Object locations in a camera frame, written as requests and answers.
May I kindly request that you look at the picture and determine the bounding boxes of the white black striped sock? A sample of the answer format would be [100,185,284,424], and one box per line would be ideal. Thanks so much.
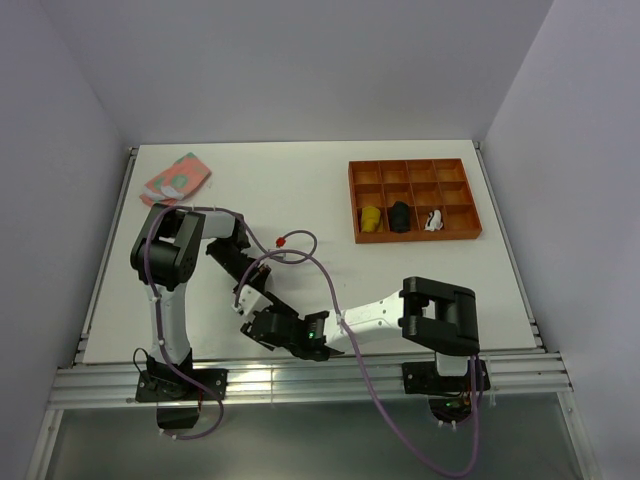
[424,209,444,232]

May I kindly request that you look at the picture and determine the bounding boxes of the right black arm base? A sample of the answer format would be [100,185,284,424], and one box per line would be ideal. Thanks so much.
[401,354,492,427]

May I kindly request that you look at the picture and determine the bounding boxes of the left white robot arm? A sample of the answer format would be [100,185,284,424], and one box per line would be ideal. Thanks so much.
[130,203,298,399]

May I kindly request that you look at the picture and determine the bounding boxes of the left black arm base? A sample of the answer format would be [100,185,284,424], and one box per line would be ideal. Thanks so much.
[133,348,228,438]

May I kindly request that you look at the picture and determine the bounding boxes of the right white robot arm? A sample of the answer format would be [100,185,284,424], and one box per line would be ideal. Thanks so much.
[233,277,480,390]

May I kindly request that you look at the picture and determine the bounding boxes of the pink green patterned socks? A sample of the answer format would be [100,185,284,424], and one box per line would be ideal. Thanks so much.
[139,152,211,206]

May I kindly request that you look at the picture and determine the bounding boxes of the yellow rolled sock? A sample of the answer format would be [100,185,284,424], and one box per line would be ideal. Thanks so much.
[360,206,382,233]

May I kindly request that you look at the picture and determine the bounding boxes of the orange compartment tray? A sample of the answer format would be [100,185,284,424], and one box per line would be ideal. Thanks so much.
[348,158,482,244]

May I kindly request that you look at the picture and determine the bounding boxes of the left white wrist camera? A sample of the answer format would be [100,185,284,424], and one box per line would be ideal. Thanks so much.
[266,248,289,263]

